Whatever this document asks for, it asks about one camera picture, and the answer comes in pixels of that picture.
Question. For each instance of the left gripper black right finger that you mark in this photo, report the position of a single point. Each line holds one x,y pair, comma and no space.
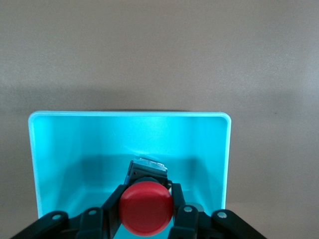
187,219

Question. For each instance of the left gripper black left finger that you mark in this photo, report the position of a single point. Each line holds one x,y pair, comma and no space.
94,221

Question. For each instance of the cyan plastic box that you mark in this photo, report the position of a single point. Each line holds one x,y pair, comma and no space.
87,149

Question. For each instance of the red mushroom push button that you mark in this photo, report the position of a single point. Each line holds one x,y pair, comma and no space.
145,209

